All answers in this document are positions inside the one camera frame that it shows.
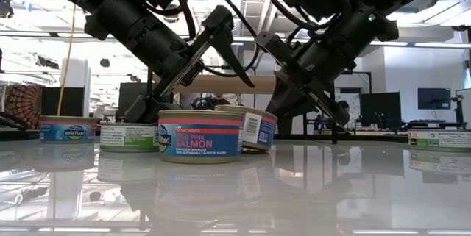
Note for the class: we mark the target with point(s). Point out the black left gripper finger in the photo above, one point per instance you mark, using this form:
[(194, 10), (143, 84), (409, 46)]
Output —
[(147, 109), (230, 48)]

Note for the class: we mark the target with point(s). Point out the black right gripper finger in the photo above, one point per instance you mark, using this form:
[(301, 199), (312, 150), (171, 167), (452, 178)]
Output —
[(285, 100), (335, 113)]

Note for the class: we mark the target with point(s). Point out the silver-lid tuna can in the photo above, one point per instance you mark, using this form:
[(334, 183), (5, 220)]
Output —
[(129, 138), (439, 139)]

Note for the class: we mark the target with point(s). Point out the gold-lid salmon can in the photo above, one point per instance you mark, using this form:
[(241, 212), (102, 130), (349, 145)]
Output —
[(68, 131), (200, 138), (257, 127)]

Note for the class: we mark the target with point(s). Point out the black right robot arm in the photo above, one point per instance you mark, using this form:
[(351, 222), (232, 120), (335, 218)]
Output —
[(368, 26)]

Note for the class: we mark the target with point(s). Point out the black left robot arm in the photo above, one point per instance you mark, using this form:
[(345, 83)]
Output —
[(121, 19)]

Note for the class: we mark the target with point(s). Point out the wooden shelf black metal legs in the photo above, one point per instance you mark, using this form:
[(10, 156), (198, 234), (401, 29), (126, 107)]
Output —
[(221, 86)]

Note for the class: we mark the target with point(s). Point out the black computer monitor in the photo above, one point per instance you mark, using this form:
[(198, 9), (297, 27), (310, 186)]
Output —
[(434, 98), (132, 100), (380, 109), (68, 101)]

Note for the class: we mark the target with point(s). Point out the person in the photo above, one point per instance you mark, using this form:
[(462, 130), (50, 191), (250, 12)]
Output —
[(189, 100)]

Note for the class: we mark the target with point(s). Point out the red patterned cushion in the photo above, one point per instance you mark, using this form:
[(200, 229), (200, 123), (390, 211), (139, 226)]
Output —
[(22, 105)]

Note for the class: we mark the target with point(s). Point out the black metal table frame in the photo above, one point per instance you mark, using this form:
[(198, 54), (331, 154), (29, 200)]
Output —
[(368, 137)]

